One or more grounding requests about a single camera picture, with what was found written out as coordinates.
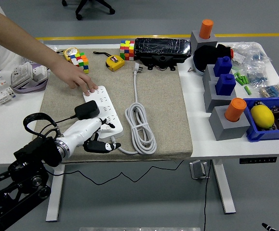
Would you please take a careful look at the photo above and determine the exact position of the black film-wrapped device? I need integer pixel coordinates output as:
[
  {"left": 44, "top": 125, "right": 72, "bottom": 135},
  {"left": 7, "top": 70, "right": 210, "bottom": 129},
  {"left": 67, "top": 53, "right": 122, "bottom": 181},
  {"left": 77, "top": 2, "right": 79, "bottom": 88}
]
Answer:
[{"left": 133, "top": 38, "right": 192, "bottom": 71}]

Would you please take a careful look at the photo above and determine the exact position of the yellow-red multicolour puzzle cube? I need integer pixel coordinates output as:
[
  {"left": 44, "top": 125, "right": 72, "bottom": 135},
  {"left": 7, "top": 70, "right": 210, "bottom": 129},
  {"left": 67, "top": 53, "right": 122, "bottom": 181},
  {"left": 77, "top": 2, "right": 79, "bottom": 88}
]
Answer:
[{"left": 119, "top": 39, "right": 135, "bottom": 61}]

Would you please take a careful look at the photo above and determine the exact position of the white-faced multicolour puzzle cube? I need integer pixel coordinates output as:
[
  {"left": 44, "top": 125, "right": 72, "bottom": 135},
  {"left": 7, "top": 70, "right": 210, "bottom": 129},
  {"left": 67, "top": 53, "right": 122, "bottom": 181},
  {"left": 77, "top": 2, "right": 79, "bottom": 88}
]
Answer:
[{"left": 69, "top": 52, "right": 90, "bottom": 74}]

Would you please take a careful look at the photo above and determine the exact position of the large white wall socket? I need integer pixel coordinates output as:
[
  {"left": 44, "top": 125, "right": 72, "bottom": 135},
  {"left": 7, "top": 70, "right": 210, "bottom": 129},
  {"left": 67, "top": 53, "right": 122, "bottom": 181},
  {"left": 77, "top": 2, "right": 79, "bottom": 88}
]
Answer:
[{"left": 10, "top": 62, "right": 33, "bottom": 88}]

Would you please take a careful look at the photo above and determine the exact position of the white circuit breaker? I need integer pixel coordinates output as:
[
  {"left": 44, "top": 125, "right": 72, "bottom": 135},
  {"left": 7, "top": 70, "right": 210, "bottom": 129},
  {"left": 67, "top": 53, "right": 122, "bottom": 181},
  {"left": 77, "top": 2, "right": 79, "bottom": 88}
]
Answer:
[{"left": 0, "top": 76, "right": 16, "bottom": 105}]

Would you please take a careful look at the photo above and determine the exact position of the white power strip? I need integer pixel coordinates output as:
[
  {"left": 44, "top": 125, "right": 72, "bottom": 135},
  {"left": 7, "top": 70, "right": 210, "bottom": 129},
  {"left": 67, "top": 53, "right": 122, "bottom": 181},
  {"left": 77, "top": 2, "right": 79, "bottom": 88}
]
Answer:
[{"left": 82, "top": 85, "right": 124, "bottom": 143}]

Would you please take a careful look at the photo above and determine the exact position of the black fabric bundle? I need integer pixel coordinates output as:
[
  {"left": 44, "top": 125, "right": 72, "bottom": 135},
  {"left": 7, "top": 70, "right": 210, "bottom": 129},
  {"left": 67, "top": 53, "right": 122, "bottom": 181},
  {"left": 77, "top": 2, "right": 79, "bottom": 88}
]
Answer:
[{"left": 193, "top": 44, "right": 233, "bottom": 73}]

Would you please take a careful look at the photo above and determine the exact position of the grey-brown mat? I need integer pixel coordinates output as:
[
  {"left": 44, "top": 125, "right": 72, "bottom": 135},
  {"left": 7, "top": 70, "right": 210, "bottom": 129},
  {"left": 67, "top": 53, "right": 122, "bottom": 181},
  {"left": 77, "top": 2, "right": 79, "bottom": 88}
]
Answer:
[{"left": 29, "top": 48, "right": 194, "bottom": 164}]

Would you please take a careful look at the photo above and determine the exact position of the small bag of blue resistors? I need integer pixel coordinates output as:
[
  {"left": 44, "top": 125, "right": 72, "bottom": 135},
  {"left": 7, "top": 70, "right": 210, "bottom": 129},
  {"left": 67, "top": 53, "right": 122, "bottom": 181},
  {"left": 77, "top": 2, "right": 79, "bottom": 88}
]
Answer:
[{"left": 246, "top": 68, "right": 269, "bottom": 88}]

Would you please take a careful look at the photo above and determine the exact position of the white table leg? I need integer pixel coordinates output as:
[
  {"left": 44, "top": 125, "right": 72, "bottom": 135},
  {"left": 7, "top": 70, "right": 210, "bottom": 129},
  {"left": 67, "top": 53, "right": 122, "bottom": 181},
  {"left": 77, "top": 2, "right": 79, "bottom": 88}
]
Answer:
[
  {"left": 211, "top": 159, "right": 237, "bottom": 215},
  {"left": 45, "top": 163, "right": 66, "bottom": 222}
]

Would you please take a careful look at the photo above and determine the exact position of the white round base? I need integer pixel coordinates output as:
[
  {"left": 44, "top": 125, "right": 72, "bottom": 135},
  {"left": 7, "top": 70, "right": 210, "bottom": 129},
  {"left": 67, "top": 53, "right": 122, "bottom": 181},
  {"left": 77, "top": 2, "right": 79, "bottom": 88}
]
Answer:
[{"left": 193, "top": 64, "right": 206, "bottom": 77}]

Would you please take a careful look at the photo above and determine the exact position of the yellow lemon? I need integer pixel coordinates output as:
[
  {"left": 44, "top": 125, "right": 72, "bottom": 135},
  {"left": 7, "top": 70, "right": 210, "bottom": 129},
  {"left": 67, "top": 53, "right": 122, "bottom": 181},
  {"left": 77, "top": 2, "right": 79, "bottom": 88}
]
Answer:
[{"left": 250, "top": 105, "right": 275, "bottom": 128}]

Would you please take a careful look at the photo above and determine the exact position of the blue block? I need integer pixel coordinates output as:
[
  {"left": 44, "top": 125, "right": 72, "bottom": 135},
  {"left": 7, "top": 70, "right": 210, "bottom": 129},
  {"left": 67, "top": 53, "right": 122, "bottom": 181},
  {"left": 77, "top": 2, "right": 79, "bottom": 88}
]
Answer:
[
  {"left": 213, "top": 56, "right": 233, "bottom": 77},
  {"left": 215, "top": 74, "right": 237, "bottom": 97}
]

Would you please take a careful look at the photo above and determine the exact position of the black plug adapter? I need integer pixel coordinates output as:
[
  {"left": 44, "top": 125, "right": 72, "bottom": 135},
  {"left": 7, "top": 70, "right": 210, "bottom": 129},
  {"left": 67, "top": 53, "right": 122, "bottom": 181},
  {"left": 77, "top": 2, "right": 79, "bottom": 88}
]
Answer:
[{"left": 74, "top": 100, "right": 100, "bottom": 120}]

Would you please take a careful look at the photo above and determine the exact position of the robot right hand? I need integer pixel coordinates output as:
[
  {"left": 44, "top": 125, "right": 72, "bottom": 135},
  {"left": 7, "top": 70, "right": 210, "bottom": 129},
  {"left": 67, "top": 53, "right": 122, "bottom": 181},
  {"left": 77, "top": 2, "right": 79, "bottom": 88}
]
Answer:
[{"left": 261, "top": 222, "right": 276, "bottom": 231}]

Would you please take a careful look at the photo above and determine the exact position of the silver metal hook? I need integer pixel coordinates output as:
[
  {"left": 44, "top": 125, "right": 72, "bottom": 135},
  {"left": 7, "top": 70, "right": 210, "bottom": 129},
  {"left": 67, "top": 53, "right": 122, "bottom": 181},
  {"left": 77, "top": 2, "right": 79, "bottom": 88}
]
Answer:
[{"left": 189, "top": 160, "right": 210, "bottom": 180}]

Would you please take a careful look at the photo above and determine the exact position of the round yellow tape measure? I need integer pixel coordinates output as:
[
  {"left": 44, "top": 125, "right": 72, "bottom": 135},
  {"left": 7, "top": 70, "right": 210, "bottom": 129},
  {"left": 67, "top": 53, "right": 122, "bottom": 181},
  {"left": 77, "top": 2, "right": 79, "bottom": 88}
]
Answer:
[{"left": 62, "top": 47, "right": 80, "bottom": 61}]

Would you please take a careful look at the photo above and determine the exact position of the white power strip cord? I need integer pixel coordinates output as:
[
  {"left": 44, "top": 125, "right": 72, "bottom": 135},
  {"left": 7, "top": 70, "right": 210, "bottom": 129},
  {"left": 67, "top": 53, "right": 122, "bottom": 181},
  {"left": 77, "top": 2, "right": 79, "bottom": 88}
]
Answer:
[{"left": 109, "top": 63, "right": 158, "bottom": 155}]

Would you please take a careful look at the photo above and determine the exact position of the square yellow tape measure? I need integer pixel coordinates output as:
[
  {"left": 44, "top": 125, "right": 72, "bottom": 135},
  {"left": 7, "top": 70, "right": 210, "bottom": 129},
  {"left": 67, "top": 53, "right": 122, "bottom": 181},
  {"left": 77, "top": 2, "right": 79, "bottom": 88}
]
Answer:
[{"left": 93, "top": 51, "right": 126, "bottom": 72}]

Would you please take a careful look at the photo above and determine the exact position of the thin black adapter cord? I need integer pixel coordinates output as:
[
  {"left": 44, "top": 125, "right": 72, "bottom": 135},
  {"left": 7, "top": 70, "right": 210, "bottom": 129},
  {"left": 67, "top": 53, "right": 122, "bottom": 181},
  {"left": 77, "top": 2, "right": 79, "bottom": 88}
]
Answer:
[{"left": 37, "top": 116, "right": 185, "bottom": 185}]

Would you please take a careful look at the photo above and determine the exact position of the person's left hand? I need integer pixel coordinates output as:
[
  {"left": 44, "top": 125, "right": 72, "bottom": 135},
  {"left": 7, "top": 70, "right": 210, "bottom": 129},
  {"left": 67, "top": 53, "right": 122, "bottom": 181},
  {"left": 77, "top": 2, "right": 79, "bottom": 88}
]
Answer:
[{"left": 49, "top": 56, "right": 99, "bottom": 97}]

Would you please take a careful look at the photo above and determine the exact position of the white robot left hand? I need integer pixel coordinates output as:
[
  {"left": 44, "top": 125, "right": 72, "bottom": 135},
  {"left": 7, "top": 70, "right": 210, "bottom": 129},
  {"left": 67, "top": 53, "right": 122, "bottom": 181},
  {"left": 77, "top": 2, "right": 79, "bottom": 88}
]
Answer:
[{"left": 61, "top": 117, "right": 122, "bottom": 158}]

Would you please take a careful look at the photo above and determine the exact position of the slim orange cylinder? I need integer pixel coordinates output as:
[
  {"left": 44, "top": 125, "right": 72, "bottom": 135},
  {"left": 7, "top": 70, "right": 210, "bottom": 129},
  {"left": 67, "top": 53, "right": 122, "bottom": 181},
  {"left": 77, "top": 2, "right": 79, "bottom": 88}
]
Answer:
[{"left": 199, "top": 19, "right": 214, "bottom": 39}]

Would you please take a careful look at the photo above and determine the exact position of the black office chair base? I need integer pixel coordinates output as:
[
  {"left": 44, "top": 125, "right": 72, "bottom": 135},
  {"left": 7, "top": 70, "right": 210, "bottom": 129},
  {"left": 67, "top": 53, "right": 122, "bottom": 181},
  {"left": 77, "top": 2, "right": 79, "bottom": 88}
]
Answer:
[{"left": 61, "top": 0, "right": 116, "bottom": 21}]

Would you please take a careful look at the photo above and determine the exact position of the blue plastic bin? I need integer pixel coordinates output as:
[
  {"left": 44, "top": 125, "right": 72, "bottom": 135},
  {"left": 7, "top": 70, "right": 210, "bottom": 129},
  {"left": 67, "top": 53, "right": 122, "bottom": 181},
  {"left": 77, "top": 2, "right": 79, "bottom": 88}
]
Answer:
[{"left": 242, "top": 96, "right": 279, "bottom": 142}]

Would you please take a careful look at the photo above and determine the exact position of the thick orange cylinder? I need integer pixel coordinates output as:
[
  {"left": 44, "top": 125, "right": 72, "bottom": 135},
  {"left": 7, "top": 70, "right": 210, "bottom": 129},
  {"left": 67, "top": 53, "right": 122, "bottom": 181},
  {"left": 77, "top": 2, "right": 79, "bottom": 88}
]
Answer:
[{"left": 225, "top": 97, "right": 247, "bottom": 122}]

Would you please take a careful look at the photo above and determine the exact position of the large grey block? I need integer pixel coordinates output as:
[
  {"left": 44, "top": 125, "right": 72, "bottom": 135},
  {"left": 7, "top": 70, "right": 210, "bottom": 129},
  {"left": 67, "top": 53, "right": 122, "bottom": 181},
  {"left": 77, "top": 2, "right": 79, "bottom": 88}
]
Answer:
[{"left": 208, "top": 105, "right": 251, "bottom": 141}]

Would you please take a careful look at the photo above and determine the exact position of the bag of tan resistors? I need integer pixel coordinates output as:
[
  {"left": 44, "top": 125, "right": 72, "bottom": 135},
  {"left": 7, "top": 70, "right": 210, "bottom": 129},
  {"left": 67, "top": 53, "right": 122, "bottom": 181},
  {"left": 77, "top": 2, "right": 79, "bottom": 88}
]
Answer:
[{"left": 258, "top": 83, "right": 279, "bottom": 99}]

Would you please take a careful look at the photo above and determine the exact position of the hanging black cable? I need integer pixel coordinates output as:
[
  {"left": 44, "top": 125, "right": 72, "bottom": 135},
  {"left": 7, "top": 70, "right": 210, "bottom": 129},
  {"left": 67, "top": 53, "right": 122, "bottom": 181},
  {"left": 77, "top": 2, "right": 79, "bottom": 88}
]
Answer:
[{"left": 203, "top": 160, "right": 212, "bottom": 231}]

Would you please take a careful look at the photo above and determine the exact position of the small white wall socket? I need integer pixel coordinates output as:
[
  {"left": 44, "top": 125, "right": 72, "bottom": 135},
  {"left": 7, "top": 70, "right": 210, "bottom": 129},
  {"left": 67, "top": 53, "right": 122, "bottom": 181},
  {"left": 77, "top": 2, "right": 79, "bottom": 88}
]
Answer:
[{"left": 32, "top": 63, "right": 49, "bottom": 82}]

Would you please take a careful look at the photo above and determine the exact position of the large bag of blue resistors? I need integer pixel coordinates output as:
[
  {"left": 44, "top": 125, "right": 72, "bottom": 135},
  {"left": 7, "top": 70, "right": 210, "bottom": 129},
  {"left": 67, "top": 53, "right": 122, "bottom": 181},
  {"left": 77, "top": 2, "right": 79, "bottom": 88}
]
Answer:
[{"left": 232, "top": 42, "right": 272, "bottom": 73}]

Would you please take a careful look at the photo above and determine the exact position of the small grey block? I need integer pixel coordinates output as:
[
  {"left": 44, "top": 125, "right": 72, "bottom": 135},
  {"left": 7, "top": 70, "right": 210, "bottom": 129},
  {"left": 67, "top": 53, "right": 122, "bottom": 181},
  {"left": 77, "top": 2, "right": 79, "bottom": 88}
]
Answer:
[{"left": 190, "top": 30, "right": 218, "bottom": 50}]

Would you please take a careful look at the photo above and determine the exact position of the black table control panel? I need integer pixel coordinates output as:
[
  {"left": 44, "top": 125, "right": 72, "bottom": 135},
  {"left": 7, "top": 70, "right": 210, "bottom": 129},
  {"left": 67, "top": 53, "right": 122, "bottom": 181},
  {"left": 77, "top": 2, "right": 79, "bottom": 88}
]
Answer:
[{"left": 239, "top": 156, "right": 278, "bottom": 165}]

